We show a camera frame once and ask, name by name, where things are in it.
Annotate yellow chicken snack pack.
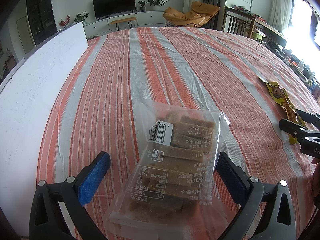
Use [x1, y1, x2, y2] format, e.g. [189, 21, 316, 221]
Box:
[259, 77, 306, 144]

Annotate clear bag brown bars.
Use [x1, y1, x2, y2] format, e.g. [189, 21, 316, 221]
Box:
[104, 100, 231, 239]

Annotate person's right hand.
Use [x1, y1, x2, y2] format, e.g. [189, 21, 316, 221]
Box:
[311, 158, 320, 207]

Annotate striped orange white tablecloth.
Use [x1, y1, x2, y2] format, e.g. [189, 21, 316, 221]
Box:
[36, 27, 319, 234]

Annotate white sheer window curtain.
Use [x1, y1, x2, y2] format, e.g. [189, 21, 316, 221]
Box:
[269, 0, 292, 33]

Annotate dark wooden side table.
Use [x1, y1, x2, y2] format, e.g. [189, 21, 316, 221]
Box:
[222, 7, 287, 48]

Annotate white cardboard box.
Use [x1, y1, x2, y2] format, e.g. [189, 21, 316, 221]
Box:
[0, 23, 88, 236]

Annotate orange lounge chair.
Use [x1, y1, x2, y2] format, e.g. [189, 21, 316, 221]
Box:
[163, 1, 220, 28]

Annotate white tv cabinet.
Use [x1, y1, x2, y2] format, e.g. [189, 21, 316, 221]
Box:
[84, 11, 166, 38]

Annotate green potted plant right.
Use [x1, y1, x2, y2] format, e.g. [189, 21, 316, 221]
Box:
[147, 0, 169, 11]

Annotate green potted plant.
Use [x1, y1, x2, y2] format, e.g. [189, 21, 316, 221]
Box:
[147, 0, 169, 11]
[74, 11, 89, 24]

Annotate small dark potted plant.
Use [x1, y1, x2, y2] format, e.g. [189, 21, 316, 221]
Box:
[138, 1, 146, 12]

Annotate dark tall display cabinet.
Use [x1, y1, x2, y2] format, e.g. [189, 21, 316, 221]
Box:
[26, 0, 57, 46]

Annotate red flower vase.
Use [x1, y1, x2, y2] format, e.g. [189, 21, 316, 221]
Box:
[59, 15, 70, 29]

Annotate small wooden bench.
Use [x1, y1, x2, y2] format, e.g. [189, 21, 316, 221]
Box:
[110, 17, 136, 31]

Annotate green potted plant left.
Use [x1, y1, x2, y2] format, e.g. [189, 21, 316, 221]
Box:
[74, 11, 89, 24]

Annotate black flat television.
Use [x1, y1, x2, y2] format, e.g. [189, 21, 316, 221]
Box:
[93, 0, 136, 18]

